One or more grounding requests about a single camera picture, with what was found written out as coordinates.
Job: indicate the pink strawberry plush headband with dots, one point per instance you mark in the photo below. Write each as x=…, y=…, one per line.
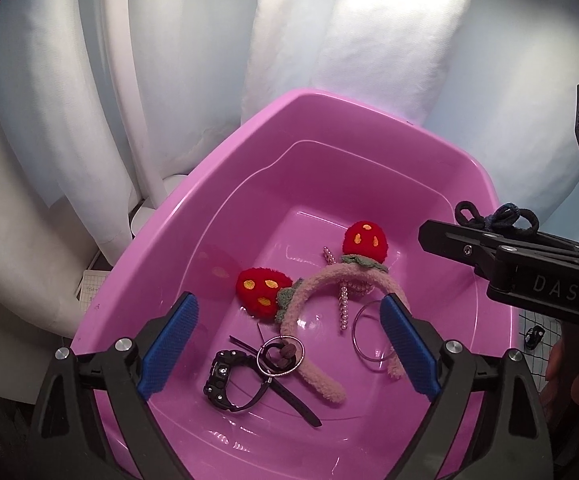
x=314, y=280

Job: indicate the pink plastic storage bin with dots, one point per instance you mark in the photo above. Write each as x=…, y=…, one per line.
x=269, y=170

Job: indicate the plain silver bangle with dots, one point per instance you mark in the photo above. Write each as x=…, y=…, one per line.
x=362, y=350

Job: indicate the pearl hair clip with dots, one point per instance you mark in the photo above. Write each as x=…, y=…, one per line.
x=344, y=305

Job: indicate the white curtain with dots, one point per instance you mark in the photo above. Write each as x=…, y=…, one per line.
x=44, y=110

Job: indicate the black digital wristwatch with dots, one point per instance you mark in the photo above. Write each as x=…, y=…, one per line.
x=218, y=372

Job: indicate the white black checkered bed sheet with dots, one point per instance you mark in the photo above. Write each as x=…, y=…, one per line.
x=549, y=322

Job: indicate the small black object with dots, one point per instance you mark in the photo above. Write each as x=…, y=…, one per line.
x=534, y=336

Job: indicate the thin brown hairpin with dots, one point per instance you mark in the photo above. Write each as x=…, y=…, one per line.
x=244, y=346

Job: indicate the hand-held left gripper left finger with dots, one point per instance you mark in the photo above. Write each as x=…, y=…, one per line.
x=169, y=345

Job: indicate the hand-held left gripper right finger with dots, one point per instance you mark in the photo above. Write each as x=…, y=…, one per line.
x=409, y=350

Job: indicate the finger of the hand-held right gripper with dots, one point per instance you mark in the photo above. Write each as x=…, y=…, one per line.
x=519, y=270
x=564, y=245

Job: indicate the white paper sheet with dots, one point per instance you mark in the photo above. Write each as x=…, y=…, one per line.
x=91, y=287

